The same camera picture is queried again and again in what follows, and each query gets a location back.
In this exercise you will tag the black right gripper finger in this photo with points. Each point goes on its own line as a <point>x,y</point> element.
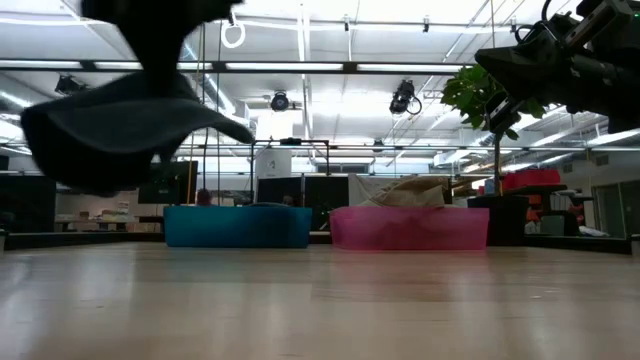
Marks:
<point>525,62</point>
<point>502,114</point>

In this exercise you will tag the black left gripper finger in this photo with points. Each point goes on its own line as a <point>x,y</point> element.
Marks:
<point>165,50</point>

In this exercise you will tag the blue denim baseball cap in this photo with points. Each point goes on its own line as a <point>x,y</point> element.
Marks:
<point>125,130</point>

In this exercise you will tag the beige baseball cap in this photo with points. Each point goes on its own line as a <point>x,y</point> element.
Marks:
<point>410,195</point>

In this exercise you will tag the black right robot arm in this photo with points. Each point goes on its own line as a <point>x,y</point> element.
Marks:
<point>631,100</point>

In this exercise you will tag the green leafy plant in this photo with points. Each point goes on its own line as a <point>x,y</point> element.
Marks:
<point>470,95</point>

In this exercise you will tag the red storage bin rack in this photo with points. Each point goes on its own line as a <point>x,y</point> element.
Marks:
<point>530,179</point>

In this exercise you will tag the black ceiling spotlight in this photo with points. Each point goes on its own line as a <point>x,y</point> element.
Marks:
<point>280,101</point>
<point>402,97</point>
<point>69,85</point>

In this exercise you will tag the black plant pot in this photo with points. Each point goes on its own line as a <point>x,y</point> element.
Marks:
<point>500,220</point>

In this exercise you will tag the overhead bar with lights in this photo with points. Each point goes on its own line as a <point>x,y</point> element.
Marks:
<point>285,66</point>

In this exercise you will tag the pink plastic bin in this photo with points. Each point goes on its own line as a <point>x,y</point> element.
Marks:
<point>410,230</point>

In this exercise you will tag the person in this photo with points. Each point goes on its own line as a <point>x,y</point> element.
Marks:
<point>203,197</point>

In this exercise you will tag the blue plastic bin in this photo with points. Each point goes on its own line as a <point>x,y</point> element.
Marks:
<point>235,227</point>

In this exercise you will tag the black partition screen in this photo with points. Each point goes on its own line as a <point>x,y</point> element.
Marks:
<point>320,190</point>

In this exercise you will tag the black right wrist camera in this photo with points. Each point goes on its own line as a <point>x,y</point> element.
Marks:
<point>597,22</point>

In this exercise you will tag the black aluminium table frame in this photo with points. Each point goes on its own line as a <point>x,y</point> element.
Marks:
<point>75,241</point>

